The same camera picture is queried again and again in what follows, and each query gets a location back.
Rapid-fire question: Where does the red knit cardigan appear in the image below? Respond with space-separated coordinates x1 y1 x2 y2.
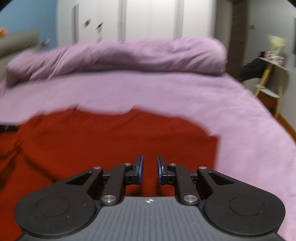
1 108 219 240

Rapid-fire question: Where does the black clothes pile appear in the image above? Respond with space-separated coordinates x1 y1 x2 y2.
237 51 267 82

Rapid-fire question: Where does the purple bed sheet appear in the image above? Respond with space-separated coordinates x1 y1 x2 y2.
1 71 295 240

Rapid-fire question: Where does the purple folded duvet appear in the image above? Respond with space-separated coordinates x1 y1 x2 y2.
4 37 227 88

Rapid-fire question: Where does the yellow legged side table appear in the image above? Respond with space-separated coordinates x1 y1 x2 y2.
254 57 289 118

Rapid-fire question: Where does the white wardrobe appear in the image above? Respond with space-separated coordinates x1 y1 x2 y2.
57 0 216 46

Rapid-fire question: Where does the flower bouquet on table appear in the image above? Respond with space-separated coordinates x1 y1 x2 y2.
268 35 287 60

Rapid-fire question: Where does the grey padded headboard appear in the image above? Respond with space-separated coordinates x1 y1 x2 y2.
0 29 42 80

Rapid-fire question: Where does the orange plush toy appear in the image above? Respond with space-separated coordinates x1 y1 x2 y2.
0 28 9 38

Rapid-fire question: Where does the wall charger plug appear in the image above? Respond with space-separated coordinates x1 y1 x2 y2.
41 39 50 47

